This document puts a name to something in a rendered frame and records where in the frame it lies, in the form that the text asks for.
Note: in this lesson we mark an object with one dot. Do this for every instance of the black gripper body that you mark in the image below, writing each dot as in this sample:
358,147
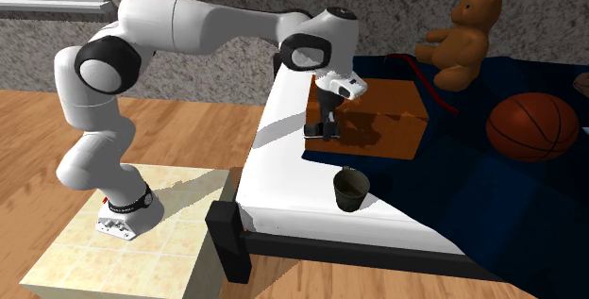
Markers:
329,101

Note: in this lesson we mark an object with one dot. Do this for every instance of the dark grey bucket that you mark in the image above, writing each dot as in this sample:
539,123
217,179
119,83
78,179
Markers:
350,194

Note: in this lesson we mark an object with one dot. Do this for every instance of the brown cardboard box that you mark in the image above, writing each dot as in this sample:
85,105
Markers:
391,118

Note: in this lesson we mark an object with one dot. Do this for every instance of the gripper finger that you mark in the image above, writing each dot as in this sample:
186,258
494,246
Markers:
313,131
330,125

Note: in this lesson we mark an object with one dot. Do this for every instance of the brown teddy bear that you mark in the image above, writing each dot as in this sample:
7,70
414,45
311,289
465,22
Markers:
464,40

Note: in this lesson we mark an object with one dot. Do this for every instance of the white bed with dark frame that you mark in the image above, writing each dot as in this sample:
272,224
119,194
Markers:
285,183

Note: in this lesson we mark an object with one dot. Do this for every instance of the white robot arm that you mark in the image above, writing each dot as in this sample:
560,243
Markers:
193,22

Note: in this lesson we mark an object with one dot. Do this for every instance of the dark blue blanket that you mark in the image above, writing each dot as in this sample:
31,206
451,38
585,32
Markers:
488,197

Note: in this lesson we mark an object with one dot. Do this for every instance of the brown rounded object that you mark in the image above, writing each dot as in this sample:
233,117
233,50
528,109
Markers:
583,84

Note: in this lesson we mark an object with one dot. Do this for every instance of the orange basketball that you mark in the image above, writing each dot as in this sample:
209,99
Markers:
531,128

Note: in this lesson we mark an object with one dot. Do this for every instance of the beige tiled robot stand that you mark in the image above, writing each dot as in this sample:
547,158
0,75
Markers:
138,266

